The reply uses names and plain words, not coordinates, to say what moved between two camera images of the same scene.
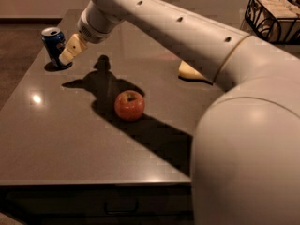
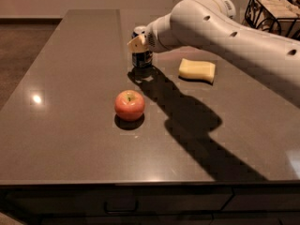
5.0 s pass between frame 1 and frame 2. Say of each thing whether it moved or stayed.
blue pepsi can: moved
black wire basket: stayed
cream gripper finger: moved
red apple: stayed
